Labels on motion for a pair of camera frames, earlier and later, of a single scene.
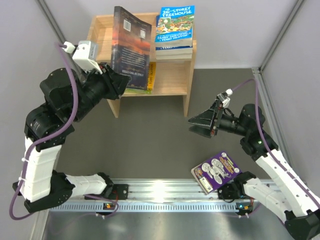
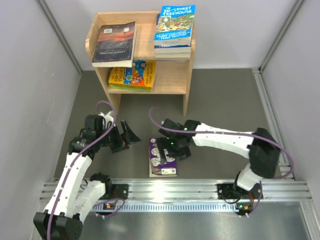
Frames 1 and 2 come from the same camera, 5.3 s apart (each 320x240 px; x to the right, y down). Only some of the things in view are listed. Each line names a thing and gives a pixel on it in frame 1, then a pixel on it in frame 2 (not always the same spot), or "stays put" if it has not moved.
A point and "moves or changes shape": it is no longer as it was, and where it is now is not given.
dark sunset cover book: (131, 47) moves or changes shape
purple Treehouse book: (215, 172) -> (156, 168)
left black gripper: (115, 83) -> (128, 136)
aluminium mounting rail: (166, 190) stays put
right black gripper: (207, 118) -> (164, 142)
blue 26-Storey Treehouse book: (175, 26) stays put
